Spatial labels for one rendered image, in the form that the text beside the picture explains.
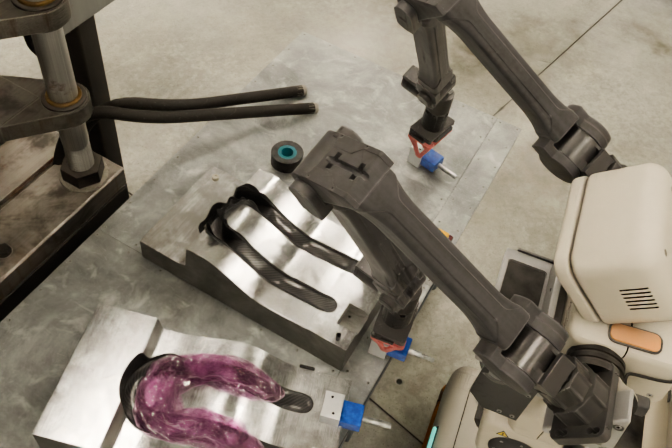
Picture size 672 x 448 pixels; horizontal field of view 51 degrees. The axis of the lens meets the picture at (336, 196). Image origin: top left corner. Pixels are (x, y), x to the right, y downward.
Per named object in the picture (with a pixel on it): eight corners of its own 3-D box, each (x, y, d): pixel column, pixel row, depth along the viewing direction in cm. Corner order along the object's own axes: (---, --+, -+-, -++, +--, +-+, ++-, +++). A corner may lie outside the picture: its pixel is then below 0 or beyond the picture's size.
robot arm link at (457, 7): (416, -5, 109) (459, -51, 110) (386, 3, 122) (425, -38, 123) (582, 187, 123) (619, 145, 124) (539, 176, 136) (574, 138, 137)
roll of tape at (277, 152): (271, 148, 178) (271, 139, 175) (303, 150, 179) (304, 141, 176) (269, 172, 173) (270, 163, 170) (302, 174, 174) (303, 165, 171)
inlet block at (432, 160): (459, 179, 178) (464, 164, 174) (447, 189, 175) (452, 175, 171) (418, 151, 183) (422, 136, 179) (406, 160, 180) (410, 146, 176)
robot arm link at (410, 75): (427, 101, 154) (453, 72, 155) (389, 73, 159) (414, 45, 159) (433, 123, 165) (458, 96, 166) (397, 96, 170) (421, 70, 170)
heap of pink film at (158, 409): (288, 380, 133) (291, 362, 127) (262, 474, 122) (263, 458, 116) (157, 347, 134) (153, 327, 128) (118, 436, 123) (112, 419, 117)
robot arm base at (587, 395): (610, 442, 95) (620, 367, 102) (576, 409, 92) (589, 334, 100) (555, 445, 101) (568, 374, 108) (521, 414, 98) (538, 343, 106)
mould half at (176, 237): (398, 279, 157) (409, 244, 147) (341, 371, 142) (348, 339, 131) (213, 182, 169) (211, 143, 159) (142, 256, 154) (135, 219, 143)
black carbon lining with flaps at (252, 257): (365, 268, 150) (372, 242, 142) (328, 325, 140) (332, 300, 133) (230, 196, 158) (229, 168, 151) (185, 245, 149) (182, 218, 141)
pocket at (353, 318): (366, 323, 143) (369, 313, 140) (354, 343, 140) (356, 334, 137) (347, 312, 144) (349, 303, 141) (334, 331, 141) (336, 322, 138)
